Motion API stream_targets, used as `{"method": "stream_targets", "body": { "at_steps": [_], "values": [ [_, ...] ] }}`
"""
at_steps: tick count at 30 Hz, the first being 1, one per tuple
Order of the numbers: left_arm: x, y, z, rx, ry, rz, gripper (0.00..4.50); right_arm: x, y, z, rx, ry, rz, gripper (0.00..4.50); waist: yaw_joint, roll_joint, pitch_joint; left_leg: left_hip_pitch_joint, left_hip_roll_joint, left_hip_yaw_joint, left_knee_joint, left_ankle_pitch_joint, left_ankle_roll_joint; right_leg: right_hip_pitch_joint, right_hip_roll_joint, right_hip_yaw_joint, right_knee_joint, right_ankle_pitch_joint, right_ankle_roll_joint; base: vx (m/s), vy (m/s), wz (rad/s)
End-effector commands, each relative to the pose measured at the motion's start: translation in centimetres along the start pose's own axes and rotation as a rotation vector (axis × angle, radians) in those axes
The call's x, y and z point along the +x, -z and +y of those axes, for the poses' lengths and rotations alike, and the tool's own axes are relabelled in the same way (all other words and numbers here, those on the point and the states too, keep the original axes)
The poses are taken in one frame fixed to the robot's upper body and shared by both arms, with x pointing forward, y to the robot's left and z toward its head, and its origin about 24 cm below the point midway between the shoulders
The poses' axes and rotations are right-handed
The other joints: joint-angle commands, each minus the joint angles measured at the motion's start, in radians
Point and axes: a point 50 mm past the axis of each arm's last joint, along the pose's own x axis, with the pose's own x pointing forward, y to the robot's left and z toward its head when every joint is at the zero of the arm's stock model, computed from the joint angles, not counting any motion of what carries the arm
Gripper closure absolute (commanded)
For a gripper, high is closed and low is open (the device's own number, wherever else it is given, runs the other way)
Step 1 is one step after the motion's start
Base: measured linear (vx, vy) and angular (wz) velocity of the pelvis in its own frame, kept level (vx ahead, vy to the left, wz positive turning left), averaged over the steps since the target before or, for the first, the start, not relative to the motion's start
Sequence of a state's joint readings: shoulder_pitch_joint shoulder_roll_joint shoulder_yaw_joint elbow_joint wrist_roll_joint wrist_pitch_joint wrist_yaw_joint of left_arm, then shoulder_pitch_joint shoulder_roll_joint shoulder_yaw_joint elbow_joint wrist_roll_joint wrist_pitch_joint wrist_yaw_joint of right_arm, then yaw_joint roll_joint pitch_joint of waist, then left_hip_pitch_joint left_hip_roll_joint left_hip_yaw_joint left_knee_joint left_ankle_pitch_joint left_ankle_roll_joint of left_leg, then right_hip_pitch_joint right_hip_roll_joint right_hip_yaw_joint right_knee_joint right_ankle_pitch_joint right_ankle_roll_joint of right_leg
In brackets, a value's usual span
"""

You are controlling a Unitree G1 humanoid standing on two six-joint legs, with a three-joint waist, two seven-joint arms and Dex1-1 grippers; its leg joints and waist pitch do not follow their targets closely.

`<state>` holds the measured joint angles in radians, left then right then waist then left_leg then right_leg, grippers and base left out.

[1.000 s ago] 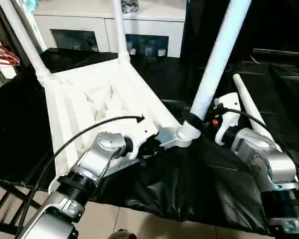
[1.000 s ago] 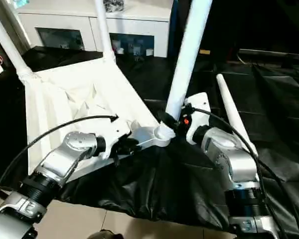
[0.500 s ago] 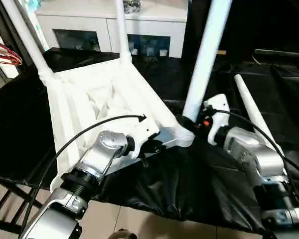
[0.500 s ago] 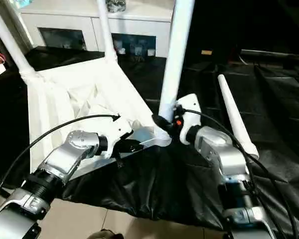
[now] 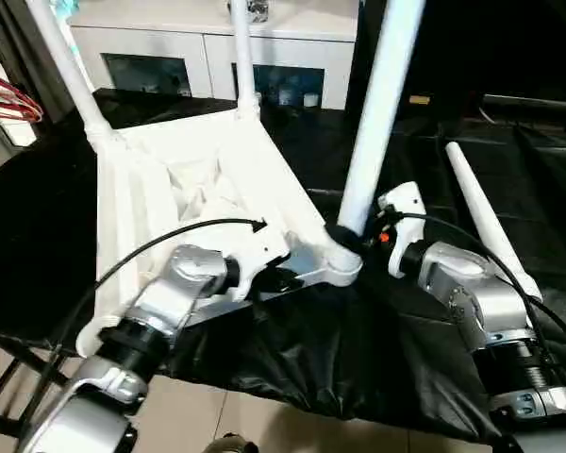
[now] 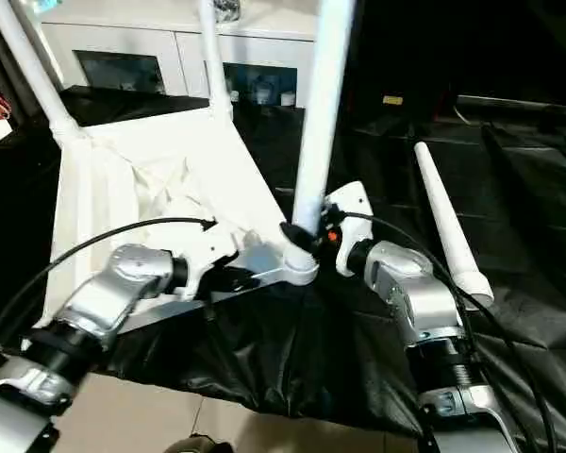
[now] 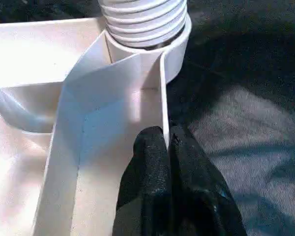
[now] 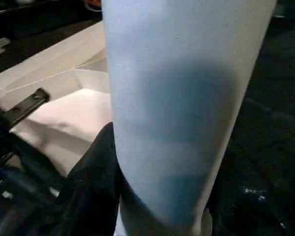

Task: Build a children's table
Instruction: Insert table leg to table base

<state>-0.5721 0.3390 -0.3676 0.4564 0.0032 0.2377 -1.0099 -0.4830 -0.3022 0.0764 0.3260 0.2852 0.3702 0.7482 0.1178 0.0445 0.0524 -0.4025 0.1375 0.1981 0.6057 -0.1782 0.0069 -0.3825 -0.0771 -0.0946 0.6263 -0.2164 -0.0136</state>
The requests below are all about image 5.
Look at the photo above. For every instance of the dark object on cabinet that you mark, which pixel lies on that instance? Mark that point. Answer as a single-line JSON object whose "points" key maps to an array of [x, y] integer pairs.
{"points": [[257, 9]]}

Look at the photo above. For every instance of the white plastic table top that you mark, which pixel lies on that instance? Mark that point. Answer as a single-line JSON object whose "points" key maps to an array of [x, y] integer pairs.
{"points": [[170, 189]]}

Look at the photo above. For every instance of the white plastic table leg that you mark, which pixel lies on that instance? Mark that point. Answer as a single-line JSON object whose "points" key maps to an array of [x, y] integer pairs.
{"points": [[476, 208], [242, 57], [71, 75], [382, 104]]}

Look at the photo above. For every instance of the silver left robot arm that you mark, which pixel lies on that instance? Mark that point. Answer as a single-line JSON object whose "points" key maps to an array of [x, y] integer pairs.
{"points": [[179, 278]]}

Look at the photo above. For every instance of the white cabinet with glass doors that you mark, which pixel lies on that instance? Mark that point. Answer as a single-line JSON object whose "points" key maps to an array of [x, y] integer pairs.
{"points": [[170, 38]]}

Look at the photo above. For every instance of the black metal table frame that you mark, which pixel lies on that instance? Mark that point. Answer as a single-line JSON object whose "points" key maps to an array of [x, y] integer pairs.
{"points": [[19, 377]]}

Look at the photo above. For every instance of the black horizontal rail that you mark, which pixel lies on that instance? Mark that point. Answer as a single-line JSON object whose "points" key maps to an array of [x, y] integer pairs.
{"points": [[538, 104]]}

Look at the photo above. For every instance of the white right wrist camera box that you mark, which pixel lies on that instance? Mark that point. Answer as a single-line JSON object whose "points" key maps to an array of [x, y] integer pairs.
{"points": [[404, 203]]}

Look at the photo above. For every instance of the pale blue plastic sheet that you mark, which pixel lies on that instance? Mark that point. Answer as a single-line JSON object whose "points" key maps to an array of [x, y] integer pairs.
{"points": [[66, 8]]}

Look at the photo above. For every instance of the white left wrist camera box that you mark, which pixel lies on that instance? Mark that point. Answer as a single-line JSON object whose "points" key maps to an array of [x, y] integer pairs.
{"points": [[259, 250]]}

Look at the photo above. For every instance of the black plastic mat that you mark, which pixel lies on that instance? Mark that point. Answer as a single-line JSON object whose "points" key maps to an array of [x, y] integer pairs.
{"points": [[358, 359]]}

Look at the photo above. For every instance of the grey curtain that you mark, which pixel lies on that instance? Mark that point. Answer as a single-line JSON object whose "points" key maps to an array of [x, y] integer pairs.
{"points": [[28, 47]]}

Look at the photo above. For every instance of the small yellow label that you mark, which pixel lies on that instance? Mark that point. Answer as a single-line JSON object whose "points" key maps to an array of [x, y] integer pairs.
{"points": [[419, 99]]}

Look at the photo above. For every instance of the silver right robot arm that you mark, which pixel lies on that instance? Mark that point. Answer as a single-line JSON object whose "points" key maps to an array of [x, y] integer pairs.
{"points": [[472, 293]]}

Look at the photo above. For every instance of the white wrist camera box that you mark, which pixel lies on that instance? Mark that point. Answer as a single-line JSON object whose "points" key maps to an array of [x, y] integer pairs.
{"points": [[259, 250], [404, 203]]}

